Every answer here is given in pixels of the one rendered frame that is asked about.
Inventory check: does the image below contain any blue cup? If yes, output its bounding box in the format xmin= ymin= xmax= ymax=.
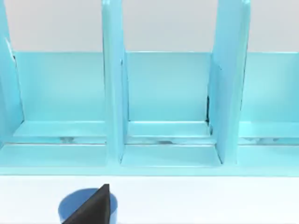
xmin=58 ymin=188 xmax=119 ymax=224

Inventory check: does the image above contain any light blue rack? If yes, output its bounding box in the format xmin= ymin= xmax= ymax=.
xmin=0 ymin=0 xmax=299 ymax=177

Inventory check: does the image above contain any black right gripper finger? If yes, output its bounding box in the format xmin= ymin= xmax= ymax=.
xmin=62 ymin=183 xmax=110 ymax=224

